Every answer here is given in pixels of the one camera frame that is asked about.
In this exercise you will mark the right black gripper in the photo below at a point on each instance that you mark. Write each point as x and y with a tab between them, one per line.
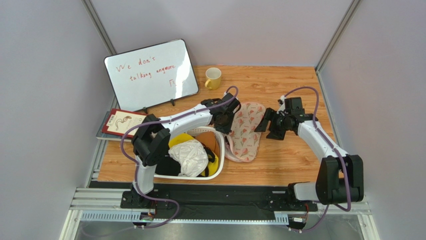
272	123

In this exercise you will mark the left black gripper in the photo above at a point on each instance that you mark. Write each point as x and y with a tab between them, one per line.
228	129

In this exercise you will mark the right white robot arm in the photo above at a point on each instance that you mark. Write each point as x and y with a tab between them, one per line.
341	175

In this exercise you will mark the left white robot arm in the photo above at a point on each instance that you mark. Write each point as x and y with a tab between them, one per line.
151	140

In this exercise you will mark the orange bra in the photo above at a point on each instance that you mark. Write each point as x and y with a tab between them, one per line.
209	140

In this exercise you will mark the white plastic laundry basket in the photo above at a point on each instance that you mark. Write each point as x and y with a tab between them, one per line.
219	160

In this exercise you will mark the yellow bra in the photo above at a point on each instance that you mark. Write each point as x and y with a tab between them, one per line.
211	155

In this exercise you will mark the black bra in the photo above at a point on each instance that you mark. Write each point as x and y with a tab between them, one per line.
168	167

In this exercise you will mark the yellow ceramic mug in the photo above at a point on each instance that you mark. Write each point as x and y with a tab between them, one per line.
213	78

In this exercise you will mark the white dry-erase board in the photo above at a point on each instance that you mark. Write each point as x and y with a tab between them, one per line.
153	75

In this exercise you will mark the red cover book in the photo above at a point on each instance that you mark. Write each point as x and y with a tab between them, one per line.
123	120

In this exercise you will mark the grey book underneath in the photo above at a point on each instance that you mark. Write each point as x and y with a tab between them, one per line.
103	134

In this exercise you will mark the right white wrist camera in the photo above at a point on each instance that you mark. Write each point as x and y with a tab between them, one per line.
282	99

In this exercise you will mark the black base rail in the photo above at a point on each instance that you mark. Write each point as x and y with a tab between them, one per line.
216	202

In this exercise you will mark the aluminium frame rails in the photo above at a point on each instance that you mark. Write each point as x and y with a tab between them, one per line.
108	199

